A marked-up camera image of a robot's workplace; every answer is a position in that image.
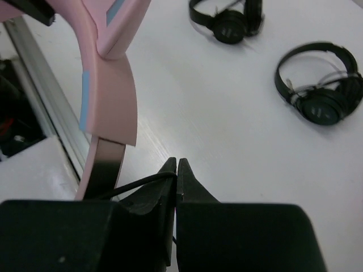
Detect thin black headphone cable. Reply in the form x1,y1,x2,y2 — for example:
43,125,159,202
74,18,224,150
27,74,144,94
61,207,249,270
98,173,179,244

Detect black headphones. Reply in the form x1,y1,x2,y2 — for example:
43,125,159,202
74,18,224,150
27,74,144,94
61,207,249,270
189,0,264,45
274,42,362,126

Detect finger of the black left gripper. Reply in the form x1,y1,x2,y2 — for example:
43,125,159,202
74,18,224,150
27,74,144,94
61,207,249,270
1,0,55,26

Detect black headphones middle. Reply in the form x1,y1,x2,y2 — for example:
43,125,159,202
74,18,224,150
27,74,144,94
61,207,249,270
274,42,362,126

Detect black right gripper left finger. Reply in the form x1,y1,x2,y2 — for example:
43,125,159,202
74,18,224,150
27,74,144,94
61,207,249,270
1,158,176,271

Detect blue pink cat-ear headphones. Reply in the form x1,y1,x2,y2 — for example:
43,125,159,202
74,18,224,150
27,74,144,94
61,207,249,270
0,0,154,201

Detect black headphones left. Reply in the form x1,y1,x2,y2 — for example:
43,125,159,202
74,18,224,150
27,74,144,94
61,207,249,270
189,0,264,45

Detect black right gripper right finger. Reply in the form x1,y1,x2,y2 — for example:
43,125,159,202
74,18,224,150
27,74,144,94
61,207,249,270
176,158,326,271

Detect aluminium front rail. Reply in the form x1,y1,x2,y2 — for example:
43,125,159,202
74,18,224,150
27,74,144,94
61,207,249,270
4,17,89,177

